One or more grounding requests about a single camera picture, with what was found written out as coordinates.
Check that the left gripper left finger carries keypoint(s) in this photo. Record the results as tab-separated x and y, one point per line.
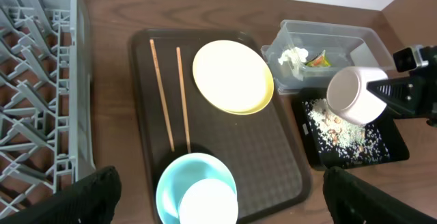
92	199

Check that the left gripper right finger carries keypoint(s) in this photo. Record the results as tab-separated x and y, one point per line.
352	200

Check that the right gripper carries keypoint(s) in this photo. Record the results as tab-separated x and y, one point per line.
412	95

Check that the pink white bowl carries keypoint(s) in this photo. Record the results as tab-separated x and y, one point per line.
347	95

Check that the light blue bowl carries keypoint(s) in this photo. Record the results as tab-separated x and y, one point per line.
182	173

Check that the green orange snack wrapper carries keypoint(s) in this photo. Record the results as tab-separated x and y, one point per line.
321	60

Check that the white tissue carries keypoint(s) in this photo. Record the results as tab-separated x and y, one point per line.
295	58

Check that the white cup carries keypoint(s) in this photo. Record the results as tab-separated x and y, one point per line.
209	201

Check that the wooden chopstick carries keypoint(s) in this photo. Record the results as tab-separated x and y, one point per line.
162	95
183	99

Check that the spilled rice food waste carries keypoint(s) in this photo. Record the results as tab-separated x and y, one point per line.
348	142

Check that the black waste tray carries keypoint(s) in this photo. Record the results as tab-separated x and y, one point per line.
385	123

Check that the grey plastic dish rack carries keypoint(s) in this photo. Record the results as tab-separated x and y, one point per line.
46	72

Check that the dark brown serving tray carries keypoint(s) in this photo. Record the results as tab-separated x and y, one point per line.
270	172

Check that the clear plastic bin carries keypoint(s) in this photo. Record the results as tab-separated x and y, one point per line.
344	45

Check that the yellow round plate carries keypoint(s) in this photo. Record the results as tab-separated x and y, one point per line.
233	77

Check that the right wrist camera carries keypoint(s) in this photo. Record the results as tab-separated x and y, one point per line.
409	58

